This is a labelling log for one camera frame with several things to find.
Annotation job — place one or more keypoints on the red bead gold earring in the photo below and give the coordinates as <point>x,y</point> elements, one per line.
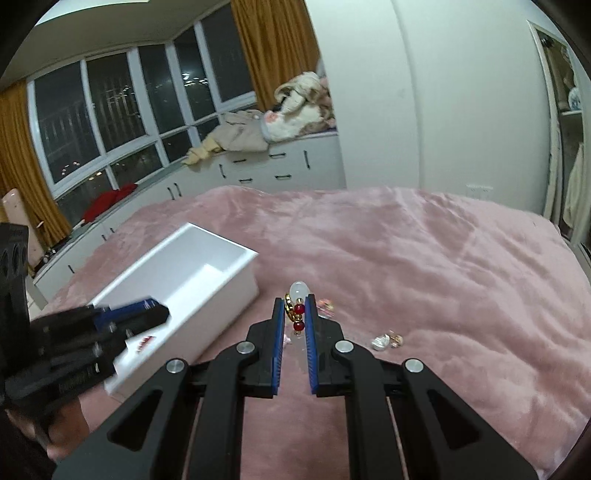
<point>300,307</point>

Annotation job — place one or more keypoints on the white hanging garment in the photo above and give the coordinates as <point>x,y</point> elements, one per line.
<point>575,189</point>

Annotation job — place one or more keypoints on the pile of clothes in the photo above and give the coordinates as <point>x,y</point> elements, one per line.
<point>300,106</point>

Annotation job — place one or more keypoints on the white window cabinet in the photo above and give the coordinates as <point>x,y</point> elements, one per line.
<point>295,161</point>

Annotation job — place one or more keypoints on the pink fluffy blanket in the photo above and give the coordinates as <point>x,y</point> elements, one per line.
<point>415,258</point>

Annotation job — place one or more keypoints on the pale yellow cloth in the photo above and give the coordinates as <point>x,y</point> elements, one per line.
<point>199,153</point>

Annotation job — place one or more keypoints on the silver earring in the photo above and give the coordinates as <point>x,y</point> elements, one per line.
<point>379,342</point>

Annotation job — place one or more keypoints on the white wall socket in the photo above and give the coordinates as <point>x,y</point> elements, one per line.
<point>480,191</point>

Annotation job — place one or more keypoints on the blue and white vase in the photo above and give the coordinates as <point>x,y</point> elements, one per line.
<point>575,98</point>

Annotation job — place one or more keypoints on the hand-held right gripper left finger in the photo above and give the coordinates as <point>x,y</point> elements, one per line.
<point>277,350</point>

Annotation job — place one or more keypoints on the beige garment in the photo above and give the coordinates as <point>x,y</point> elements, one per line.
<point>240,131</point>

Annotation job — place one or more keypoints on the orange curtain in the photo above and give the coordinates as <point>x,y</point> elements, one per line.
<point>272,46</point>
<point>23,161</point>

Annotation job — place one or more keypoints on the small pink earring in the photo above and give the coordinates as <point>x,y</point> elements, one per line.
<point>326,305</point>

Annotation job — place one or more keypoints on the white rectangular box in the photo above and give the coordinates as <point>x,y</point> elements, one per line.
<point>184,263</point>

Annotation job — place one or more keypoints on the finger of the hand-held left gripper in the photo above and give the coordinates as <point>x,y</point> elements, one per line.
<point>150,319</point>
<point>124,310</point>

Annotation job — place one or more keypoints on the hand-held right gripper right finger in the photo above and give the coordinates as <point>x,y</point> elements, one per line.
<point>310,355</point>

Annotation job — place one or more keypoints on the white wardrobe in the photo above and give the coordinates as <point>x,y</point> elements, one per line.
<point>551,138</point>

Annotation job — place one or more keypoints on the red cloth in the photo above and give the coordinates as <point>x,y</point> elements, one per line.
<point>108,201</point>

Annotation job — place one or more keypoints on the white framed bay window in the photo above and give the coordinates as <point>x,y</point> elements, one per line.
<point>115,92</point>

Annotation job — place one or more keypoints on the person's left hand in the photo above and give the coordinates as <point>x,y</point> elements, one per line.
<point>69,429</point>

